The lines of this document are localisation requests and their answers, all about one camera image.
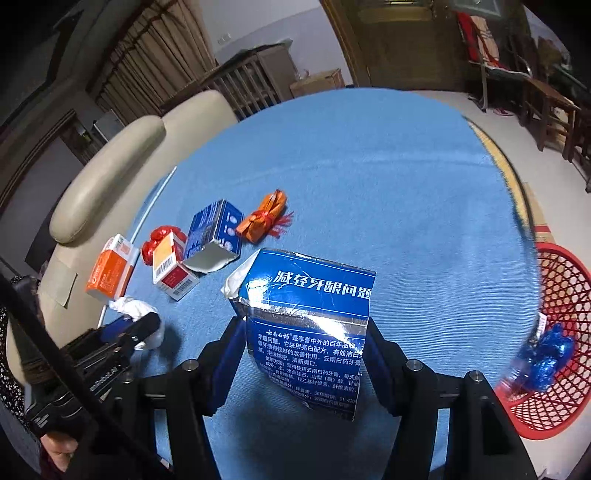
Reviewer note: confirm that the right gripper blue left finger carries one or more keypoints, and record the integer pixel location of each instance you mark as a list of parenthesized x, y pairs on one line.
[(221, 359)]

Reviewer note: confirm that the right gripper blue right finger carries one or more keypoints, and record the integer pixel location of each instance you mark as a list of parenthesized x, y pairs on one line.
[(385, 362)]

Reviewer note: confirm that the large blue torn carton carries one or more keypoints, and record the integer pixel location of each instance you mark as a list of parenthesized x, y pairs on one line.
[(306, 324)]

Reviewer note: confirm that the white tissue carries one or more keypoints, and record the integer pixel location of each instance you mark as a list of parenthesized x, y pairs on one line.
[(136, 310)]

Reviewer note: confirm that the red yellow barcode carton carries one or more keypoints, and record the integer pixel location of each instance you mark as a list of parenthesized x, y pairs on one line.
[(169, 274)]

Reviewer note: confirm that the small blue toothpaste box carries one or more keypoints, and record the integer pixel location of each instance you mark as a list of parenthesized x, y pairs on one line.
[(212, 239)]

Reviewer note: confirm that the red plastic bag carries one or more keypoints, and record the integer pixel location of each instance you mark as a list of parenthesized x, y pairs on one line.
[(156, 236)]

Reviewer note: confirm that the orange snack wrapper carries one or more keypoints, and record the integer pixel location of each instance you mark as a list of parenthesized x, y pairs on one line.
[(271, 218)]

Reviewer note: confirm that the blue plastic bag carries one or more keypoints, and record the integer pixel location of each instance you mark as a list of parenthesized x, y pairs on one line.
[(537, 363)]

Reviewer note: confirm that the person's left hand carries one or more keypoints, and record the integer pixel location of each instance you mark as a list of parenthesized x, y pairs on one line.
[(60, 448)]

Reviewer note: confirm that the black white floral garment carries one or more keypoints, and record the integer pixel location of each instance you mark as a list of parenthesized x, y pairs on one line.
[(12, 393)]

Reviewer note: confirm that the orange white tissue box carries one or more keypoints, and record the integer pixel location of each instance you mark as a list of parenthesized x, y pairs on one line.
[(112, 270)]

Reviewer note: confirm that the blue round tablecloth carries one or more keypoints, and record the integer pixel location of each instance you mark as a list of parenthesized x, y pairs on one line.
[(386, 180)]

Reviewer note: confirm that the white plastic stick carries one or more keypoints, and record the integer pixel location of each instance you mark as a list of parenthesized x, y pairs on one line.
[(161, 207)]

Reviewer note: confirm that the cream leather sofa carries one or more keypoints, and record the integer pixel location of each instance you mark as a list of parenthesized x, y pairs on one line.
[(105, 197)]

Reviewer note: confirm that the red plastic mesh basket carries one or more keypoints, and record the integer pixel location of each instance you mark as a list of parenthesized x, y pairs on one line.
[(565, 299)]

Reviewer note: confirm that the flat cardboard on floor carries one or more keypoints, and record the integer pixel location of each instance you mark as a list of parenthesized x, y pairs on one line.
[(542, 230)]

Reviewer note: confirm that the white standing board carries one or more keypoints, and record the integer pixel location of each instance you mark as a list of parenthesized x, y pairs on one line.
[(107, 126)]

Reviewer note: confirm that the grey wooden crib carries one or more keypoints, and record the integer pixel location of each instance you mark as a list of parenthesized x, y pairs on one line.
[(250, 81)]

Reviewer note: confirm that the dark wooden stool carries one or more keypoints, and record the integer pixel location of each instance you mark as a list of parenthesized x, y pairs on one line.
[(552, 116)]

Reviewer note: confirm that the beige striped curtains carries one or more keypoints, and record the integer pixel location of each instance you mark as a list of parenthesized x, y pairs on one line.
[(161, 49)]

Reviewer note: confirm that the brown wooden double door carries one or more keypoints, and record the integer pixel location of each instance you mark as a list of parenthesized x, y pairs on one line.
[(405, 45)]

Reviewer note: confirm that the wooden chair with red clothes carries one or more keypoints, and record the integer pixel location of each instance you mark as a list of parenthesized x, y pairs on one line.
[(484, 53)]

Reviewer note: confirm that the black wall television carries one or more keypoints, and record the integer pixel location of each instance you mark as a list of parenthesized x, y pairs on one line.
[(41, 248)]

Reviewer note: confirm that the cardboard box by wall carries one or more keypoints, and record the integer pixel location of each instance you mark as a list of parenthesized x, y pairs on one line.
[(320, 82)]

